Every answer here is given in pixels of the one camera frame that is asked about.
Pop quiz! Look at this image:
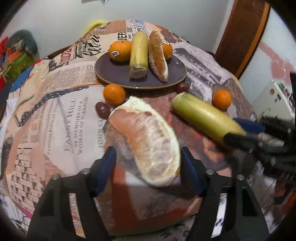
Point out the green patterned box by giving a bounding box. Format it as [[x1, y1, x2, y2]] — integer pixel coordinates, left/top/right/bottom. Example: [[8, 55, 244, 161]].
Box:
[[1, 51, 34, 85]]

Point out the yellow hoop behind bed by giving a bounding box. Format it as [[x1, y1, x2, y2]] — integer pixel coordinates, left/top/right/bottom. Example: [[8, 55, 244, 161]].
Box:
[[84, 20, 107, 34]]

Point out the orange with Dole sticker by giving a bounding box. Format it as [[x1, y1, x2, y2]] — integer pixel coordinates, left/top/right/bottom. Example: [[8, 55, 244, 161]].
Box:
[[162, 40, 173, 60]]

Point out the brown wooden door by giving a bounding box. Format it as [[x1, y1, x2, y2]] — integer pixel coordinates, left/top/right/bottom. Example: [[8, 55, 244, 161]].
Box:
[[215, 0, 270, 78]]

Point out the yellow sugarcane piece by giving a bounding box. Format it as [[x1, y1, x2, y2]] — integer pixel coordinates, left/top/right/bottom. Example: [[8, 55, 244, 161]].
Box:
[[129, 32, 149, 79]]

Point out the small mandarin right side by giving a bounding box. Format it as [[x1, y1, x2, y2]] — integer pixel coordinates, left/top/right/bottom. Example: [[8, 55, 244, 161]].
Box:
[[212, 90, 232, 110]]

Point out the orange with barcode sticker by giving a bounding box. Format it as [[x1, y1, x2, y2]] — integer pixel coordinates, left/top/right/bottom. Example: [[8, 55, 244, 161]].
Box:
[[108, 40, 132, 62]]

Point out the dark purple round plate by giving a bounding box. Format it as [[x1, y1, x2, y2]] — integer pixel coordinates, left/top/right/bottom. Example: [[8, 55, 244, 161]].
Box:
[[94, 53, 187, 90]]

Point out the white device with stickers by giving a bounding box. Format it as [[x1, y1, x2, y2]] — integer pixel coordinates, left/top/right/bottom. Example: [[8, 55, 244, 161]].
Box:
[[252, 79, 295, 123]]

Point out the newspaper print bed cover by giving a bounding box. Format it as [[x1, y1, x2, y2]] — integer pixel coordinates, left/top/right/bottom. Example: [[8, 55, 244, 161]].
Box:
[[0, 19, 285, 241]]

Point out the small mandarin near plate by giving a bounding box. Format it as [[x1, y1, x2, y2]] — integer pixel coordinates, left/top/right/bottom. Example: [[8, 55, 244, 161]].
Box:
[[103, 84, 126, 105]]

